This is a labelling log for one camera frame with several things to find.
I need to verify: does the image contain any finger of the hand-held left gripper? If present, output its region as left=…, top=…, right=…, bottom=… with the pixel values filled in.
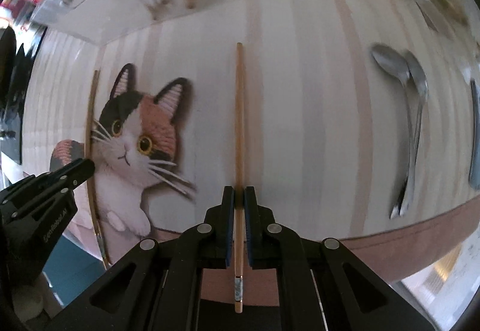
left=45, top=158, right=95, bottom=201

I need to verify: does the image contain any small dark card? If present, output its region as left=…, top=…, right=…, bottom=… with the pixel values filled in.
left=415, top=1, right=441, bottom=33

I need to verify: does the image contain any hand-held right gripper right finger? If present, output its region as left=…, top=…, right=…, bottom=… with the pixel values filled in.
left=245, top=186, right=437, bottom=331

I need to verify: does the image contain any black gas stove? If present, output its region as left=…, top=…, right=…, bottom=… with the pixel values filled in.
left=0, top=25, right=47, bottom=163

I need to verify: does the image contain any striped tablecloth with cat print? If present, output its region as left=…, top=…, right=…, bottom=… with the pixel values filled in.
left=22, top=0, right=480, bottom=307

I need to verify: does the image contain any blue smartphone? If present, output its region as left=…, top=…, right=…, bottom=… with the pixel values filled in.
left=468, top=78, right=480, bottom=191

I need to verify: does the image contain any teal cabinet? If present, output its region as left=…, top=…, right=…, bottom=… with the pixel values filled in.
left=41, top=235, right=107, bottom=292

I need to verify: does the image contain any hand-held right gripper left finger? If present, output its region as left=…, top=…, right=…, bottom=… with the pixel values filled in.
left=45, top=186, right=235, bottom=331

